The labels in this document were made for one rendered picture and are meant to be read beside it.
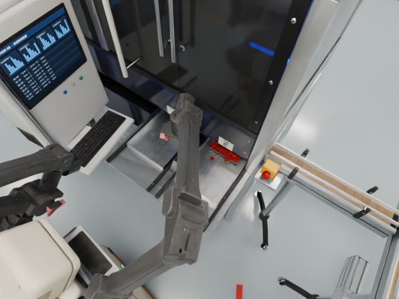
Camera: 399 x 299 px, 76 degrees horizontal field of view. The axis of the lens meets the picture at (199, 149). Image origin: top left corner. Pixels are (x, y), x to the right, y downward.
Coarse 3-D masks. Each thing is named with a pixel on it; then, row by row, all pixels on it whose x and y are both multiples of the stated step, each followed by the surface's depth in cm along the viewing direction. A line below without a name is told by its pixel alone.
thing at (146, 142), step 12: (156, 120) 154; (168, 120) 154; (144, 132) 149; (156, 132) 149; (132, 144) 144; (144, 144) 145; (156, 144) 145; (168, 144) 145; (144, 156) 138; (156, 156) 141; (168, 156) 141
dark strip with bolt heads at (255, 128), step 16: (304, 0) 63; (288, 16) 68; (304, 16) 66; (288, 32) 71; (288, 48) 74; (272, 64) 81; (272, 80) 86; (272, 96) 91; (256, 112) 101; (256, 128) 108
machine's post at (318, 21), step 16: (320, 0) 61; (336, 0) 59; (320, 16) 63; (304, 32) 68; (320, 32) 66; (304, 48) 71; (288, 64) 78; (304, 64) 74; (288, 80) 82; (288, 96) 86; (272, 112) 96; (272, 128) 102; (256, 144) 115; (256, 160) 124; (240, 192) 160
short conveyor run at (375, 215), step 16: (288, 160) 132; (304, 160) 134; (288, 176) 135; (304, 176) 132; (320, 176) 133; (336, 176) 129; (320, 192) 130; (336, 192) 128; (352, 192) 129; (368, 192) 128; (336, 208) 132; (352, 208) 124; (368, 208) 117; (384, 208) 125; (368, 224) 126; (384, 224) 121
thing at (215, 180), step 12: (204, 144) 145; (204, 156) 142; (216, 156) 142; (204, 168) 138; (216, 168) 138; (228, 168) 139; (240, 168) 139; (204, 180) 134; (216, 180) 135; (228, 180) 135; (204, 192) 131; (216, 192) 131; (216, 204) 124
